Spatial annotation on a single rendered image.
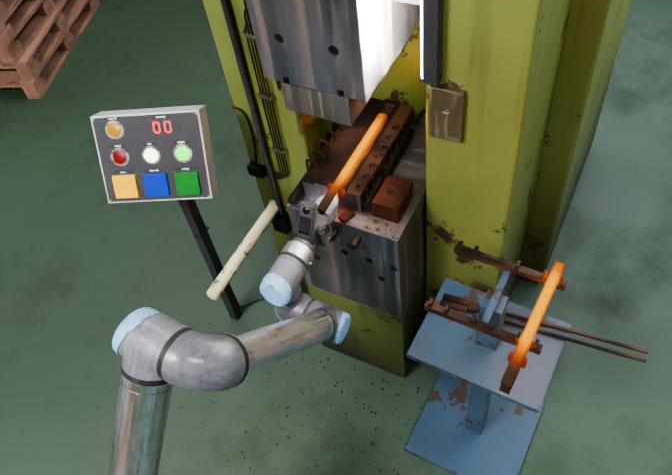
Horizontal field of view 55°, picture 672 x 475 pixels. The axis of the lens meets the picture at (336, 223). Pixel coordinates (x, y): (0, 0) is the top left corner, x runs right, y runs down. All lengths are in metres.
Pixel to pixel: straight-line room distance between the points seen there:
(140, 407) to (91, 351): 1.65
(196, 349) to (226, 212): 2.03
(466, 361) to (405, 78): 0.93
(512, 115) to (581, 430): 1.38
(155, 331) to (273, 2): 0.79
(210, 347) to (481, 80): 0.90
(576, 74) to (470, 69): 0.56
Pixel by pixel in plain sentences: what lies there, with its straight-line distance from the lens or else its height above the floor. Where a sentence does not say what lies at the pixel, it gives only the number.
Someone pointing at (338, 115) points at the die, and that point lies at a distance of 1.73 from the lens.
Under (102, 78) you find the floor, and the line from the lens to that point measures 4.45.
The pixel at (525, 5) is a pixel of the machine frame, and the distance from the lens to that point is 1.51.
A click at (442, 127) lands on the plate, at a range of 1.77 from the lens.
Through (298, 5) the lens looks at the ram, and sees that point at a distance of 1.57.
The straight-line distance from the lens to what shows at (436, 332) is 2.02.
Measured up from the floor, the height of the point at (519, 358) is 0.96.
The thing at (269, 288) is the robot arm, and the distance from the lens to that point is 1.75.
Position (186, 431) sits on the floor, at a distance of 2.76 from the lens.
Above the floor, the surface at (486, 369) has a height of 0.68.
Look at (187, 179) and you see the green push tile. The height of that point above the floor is 1.02.
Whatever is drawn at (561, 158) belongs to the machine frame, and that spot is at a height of 0.77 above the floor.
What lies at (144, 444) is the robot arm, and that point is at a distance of 1.52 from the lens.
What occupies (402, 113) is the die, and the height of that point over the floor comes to 0.99.
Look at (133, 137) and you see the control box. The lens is 2.09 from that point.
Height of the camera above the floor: 2.44
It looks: 50 degrees down
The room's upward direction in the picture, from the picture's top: 10 degrees counter-clockwise
